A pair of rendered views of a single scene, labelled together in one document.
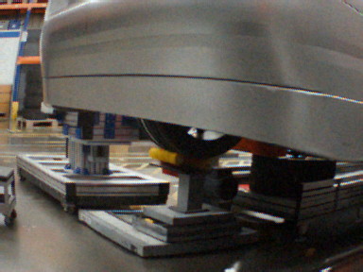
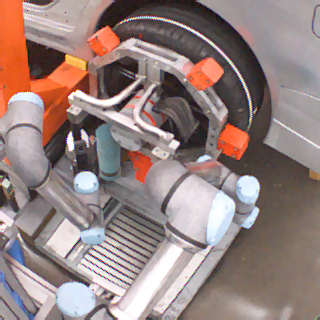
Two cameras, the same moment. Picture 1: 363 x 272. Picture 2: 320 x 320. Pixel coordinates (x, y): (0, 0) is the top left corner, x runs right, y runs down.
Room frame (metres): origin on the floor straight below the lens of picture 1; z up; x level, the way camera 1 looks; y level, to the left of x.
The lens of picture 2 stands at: (3.94, 1.21, 2.29)
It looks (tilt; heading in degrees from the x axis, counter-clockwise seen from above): 54 degrees down; 243
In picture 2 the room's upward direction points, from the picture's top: 3 degrees clockwise
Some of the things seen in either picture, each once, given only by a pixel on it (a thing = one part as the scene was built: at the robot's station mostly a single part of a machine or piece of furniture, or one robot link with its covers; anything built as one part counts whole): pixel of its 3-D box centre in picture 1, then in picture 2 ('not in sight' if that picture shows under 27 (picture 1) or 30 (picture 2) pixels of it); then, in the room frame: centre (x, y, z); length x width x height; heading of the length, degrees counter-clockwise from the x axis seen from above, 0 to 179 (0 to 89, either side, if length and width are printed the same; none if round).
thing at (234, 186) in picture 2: not in sight; (241, 192); (3.32, 0.53, 0.95); 0.11 x 0.08 x 0.11; 117
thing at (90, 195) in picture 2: not in sight; (87, 194); (3.74, 0.33, 0.91); 0.11 x 0.08 x 0.11; 74
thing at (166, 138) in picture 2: not in sight; (160, 102); (3.43, 0.18, 1.03); 0.19 x 0.18 x 0.11; 34
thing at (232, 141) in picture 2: not in sight; (233, 142); (3.20, 0.29, 0.85); 0.09 x 0.08 x 0.07; 124
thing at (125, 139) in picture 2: not in sight; (142, 117); (3.44, 0.07, 0.85); 0.21 x 0.14 x 0.14; 34
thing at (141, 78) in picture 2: not in sight; (109, 80); (3.54, 0.02, 1.03); 0.19 x 0.18 x 0.11; 34
